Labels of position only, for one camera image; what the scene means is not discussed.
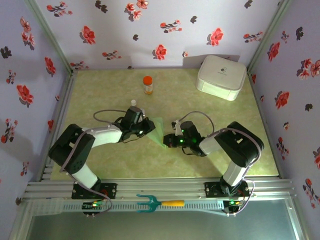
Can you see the light green paper sheet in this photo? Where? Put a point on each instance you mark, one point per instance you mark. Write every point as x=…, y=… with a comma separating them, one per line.
x=157, y=135

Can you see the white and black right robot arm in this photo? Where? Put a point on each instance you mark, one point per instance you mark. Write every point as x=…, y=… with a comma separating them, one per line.
x=240, y=142

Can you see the small white cap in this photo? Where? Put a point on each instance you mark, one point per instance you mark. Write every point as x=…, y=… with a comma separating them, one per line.
x=134, y=102

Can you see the orange-capped bottle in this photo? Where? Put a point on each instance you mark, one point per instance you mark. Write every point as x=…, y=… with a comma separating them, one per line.
x=147, y=81

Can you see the white plastic box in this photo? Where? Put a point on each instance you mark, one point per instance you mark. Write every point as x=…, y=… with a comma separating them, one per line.
x=220, y=76

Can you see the aluminium frame rail with slots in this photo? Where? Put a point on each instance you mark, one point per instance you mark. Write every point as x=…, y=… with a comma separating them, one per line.
x=162, y=187

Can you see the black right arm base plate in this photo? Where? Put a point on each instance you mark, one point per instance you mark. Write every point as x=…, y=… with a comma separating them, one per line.
x=210, y=190

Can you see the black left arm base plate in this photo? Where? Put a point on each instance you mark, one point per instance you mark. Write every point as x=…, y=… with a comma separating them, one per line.
x=113, y=186

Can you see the aluminium table side rail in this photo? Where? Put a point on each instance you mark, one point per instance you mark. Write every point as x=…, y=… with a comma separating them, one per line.
x=68, y=87
x=255, y=92

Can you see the aluminium frame post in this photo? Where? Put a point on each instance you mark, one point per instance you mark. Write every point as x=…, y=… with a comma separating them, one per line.
x=50, y=35
x=268, y=35

